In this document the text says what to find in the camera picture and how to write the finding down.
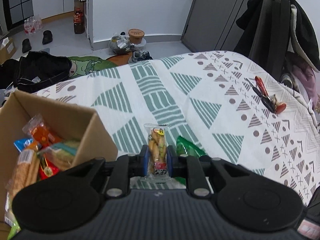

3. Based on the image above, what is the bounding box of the grey sneaker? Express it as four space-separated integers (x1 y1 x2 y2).
128 50 152 64

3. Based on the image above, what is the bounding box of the black office chair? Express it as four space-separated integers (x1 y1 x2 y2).
249 0 291 81

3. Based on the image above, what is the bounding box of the grey door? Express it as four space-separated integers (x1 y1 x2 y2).
182 0 248 52

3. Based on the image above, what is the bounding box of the brown cardboard box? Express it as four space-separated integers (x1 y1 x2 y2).
1 90 118 239

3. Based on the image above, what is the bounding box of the brown lidded jar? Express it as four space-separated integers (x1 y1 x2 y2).
128 29 145 44

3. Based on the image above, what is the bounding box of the green snack packet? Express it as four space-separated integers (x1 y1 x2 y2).
172 135 207 186

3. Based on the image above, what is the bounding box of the patterned bed blanket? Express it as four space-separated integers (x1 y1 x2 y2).
37 51 319 204

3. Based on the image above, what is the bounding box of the round cookie packet teal band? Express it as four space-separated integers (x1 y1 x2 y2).
37 140 80 171

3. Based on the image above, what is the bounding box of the dark soda bottle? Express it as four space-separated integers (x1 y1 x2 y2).
73 8 85 34

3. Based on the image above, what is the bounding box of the red snack stick packet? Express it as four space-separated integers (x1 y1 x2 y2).
38 156 60 180

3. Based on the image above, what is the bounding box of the black clothes pile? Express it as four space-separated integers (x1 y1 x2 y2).
1 51 72 93

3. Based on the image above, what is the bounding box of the black slipper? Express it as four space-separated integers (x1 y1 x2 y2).
22 38 32 54
42 30 53 45

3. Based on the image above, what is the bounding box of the water bottle pack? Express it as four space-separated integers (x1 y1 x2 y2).
23 15 43 34

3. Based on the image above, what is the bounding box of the red keychain with keys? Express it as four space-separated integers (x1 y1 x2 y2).
245 76 286 114

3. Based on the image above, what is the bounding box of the black jacket on chair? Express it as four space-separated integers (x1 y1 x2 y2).
234 0 319 72

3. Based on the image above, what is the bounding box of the orange cracker packet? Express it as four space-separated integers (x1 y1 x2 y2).
4 141 41 227

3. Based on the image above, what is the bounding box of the green dinosaur rug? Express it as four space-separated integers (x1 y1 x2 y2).
69 52 132 79

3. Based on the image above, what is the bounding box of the brown paper bag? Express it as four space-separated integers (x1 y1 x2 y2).
74 0 86 15

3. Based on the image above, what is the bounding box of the twisted dough snack packet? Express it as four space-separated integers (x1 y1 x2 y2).
144 123 169 183

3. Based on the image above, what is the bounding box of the right black slipper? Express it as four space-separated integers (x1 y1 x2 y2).
42 30 53 45

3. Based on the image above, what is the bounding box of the left black slipper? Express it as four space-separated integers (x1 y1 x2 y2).
22 38 32 54

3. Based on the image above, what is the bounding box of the small cardboard box on floor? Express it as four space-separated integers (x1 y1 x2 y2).
0 37 16 64

